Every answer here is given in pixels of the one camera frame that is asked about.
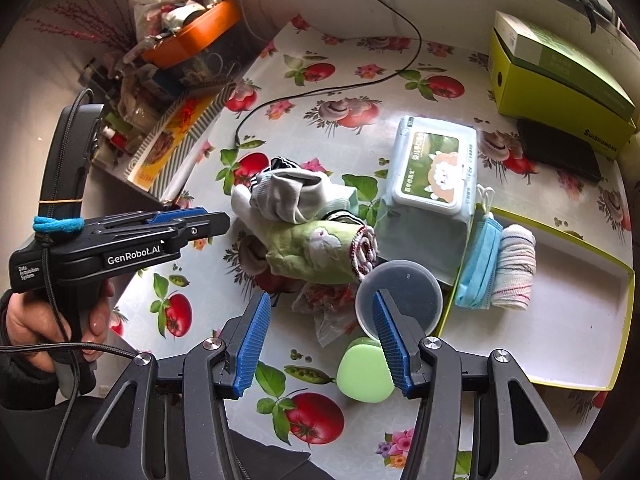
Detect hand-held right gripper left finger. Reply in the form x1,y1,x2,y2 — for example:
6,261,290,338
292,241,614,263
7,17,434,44
75,290,273,480

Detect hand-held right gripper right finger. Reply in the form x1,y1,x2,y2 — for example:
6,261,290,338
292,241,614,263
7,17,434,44
371,290,586,480

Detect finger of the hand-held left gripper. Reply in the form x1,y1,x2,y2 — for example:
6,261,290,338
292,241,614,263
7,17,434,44
102,206,209,229
165,211,232,257

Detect clear red snack packet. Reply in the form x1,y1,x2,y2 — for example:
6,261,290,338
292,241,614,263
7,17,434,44
292,282,368,348

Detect black and white striped sock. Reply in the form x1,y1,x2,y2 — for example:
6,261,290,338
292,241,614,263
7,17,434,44
252,157,366,226

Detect yellow-green box lid tray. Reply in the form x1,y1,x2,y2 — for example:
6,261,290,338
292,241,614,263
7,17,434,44
435,207,636,392

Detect person's left hand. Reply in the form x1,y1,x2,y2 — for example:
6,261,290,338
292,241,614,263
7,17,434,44
5,280,117,362

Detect green round case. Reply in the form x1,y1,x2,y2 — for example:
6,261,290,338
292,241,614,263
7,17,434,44
336,337,396,403

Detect blue elastic band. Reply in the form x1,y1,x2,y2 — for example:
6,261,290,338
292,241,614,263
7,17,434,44
32,216,86,234

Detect clear round plastic container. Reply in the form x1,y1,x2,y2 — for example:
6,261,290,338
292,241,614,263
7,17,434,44
354,259,443,341

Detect grey sock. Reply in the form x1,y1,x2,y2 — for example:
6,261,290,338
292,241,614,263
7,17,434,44
250,169,341,223

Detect rolled green rabbit towel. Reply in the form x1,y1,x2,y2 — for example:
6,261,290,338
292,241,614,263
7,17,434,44
265,220,383,286

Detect blue face mask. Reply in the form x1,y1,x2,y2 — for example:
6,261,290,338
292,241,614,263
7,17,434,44
454,185,505,310

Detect rolled white striped towel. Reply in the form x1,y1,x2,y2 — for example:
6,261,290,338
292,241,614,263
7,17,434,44
490,225,537,311

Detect wet wipes pack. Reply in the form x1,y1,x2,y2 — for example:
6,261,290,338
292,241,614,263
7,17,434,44
375,116,481,286

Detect orange plastic basin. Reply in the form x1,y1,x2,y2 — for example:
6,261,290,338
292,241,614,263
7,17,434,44
142,0,241,68

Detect white plastic bag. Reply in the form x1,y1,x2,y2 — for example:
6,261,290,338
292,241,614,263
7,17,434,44
126,0,193,36

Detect floral vinyl tablecloth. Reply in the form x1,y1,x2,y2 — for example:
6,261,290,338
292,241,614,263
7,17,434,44
107,15,636,480

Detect dried red branches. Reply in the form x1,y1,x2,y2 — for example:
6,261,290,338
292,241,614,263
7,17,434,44
25,0,131,53

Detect black flat case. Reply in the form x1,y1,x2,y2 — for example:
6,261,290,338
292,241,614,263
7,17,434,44
516,117,603,183

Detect yellow-green cardboard box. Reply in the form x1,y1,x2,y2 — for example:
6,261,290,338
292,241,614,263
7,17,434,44
487,27,638,161

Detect green and white carton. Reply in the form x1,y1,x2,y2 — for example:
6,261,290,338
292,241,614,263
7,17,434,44
494,10,636,122

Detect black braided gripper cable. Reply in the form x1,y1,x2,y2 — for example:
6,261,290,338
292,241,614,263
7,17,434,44
0,89,141,480

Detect thin black cable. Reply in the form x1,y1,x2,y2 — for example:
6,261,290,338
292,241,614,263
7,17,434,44
234,0,422,147

